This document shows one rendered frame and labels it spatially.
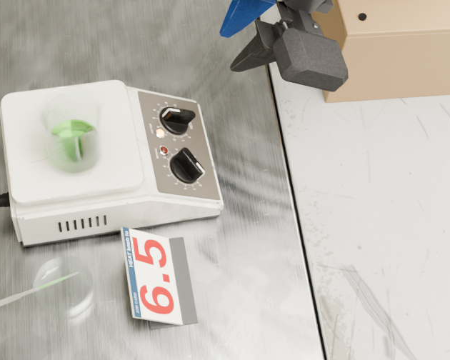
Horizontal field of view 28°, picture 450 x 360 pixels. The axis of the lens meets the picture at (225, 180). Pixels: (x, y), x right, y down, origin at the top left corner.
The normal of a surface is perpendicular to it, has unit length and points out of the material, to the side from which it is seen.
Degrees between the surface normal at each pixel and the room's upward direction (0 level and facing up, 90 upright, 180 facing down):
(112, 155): 0
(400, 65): 90
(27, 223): 90
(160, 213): 90
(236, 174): 0
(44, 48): 0
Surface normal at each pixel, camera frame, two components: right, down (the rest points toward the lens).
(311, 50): 0.57, -0.50
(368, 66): 0.14, 0.87
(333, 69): 0.57, 0.25
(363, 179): 0.08, -0.49
